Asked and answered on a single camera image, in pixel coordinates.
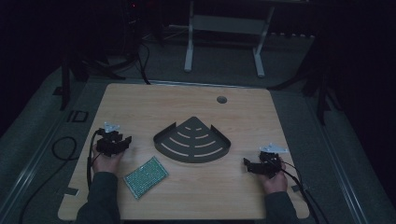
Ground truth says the black floor cable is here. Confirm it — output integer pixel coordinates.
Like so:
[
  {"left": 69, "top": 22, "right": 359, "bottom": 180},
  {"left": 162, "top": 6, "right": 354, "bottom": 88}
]
[{"left": 18, "top": 135, "right": 78, "bottom": 224}]

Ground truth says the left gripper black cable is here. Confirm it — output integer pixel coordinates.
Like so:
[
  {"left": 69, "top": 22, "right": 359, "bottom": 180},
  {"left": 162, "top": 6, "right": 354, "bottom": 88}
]
[{"left": 86, "top": 130, "right": 104, "bottom": 190}]

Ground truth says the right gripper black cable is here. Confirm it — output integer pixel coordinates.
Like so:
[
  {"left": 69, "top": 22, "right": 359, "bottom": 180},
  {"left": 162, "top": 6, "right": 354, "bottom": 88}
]
[{"left": 270, "top": 158, "right": 331, "bottom": 224}]

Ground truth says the black corner shelf rack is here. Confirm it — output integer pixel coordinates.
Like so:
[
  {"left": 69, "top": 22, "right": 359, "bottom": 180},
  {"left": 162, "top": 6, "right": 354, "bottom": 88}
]
[{"left": 152, "top": 116, "right": 232, "bottom": 164}]

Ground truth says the green circuit board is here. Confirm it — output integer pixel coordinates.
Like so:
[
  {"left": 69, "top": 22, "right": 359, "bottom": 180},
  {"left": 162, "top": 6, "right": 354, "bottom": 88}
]
[{"left": 122, "top": 156, "right": 170, "bottom": 200}]

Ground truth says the black tripod stand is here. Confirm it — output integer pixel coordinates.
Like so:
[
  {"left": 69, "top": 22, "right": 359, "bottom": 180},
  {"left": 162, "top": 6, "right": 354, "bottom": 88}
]
[{"left": 51, "top": 46, "right": 125, "bottom": 112}]

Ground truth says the person's right hand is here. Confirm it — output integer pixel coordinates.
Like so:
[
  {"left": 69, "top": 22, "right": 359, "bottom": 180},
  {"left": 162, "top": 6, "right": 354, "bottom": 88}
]
[{"left": 260, "top": 157, "right": 289, "bottom": 196}]

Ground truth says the white metal desk frame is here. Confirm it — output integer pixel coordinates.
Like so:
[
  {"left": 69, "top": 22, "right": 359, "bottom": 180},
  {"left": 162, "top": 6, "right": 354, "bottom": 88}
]
[{"left": 183, "top": 0, "right": 276, "bottom": 78}]

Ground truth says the dark equipment stand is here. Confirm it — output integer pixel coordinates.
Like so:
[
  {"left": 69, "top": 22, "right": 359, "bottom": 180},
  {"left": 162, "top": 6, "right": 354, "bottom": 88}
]
[{"left": 267, "top": 31, "right": 344, "bottom": 127}]

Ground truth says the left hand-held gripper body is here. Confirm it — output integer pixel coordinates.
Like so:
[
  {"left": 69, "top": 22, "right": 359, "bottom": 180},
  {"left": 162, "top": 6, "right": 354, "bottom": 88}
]
[{"left": 95, "top": 121, "right": 128, "bottom": 158}]

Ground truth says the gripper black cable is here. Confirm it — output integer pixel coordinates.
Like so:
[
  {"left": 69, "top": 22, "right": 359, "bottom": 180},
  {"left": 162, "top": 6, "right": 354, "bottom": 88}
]
[
  {"left": 86, "top": 130, "right": 104, "bottom": 190},
  {"left": 270, "top": 158, "right": 331, "bottom": 224}
]

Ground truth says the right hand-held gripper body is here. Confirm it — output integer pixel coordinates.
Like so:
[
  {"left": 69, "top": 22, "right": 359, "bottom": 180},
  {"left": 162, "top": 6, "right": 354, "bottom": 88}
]
[{"left": 247, "top": 142, "right": 290, "bottom": 180}]

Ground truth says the person's left hand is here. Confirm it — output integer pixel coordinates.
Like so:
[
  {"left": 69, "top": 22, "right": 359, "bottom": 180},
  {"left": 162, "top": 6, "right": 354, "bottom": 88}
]
[{"left": 91, "top": 144, "right": 125, "bottom": 176}]

